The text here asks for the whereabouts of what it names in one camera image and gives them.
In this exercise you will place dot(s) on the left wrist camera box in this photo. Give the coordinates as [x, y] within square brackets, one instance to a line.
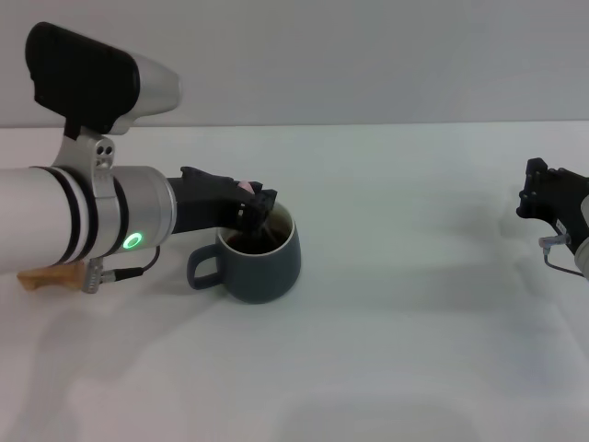
[92, 78]

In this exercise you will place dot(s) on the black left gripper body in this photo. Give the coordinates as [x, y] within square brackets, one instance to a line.
[207, 202]

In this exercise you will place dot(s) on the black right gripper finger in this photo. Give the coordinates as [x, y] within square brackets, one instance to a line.
[536, 205]
[561, 182]

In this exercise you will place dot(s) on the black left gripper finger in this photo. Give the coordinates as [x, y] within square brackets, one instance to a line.
[266, 200]
[250, 223]

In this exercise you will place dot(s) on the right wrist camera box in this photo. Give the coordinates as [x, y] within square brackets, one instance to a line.
[585, 207]

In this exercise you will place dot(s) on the light wooden block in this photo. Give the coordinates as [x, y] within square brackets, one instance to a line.
[46, 278]

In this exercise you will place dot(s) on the silver camera mount bracket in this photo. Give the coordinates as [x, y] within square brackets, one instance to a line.
[99, 156]

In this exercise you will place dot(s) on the grey ceramic mug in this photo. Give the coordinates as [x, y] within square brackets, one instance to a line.
[262, 276]

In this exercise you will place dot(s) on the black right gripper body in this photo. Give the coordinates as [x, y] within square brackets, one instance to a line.
[568, 212]

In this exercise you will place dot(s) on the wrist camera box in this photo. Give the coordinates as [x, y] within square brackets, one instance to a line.
[92, 78]
[585, 207]

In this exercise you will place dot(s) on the dark coffee liquid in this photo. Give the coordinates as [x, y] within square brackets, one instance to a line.
[276, 246]

